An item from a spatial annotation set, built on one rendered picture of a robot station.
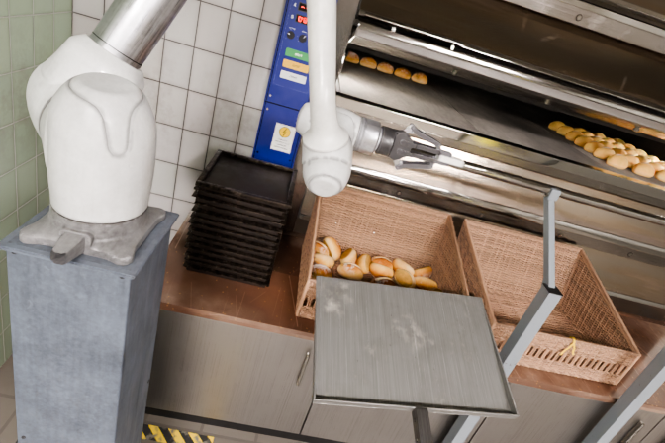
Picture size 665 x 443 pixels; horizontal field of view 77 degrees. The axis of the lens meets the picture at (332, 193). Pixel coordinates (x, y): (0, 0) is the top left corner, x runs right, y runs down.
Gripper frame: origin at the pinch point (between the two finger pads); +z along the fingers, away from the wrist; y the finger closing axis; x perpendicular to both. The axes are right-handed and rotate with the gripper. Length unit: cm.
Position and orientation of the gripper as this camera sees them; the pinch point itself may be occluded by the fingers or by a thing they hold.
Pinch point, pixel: (449, 159)
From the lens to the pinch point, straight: 114.9
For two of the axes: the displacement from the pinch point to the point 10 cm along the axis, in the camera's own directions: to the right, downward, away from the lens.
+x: 0.0, 4.4, -9.0
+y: -2.8, 8.6, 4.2
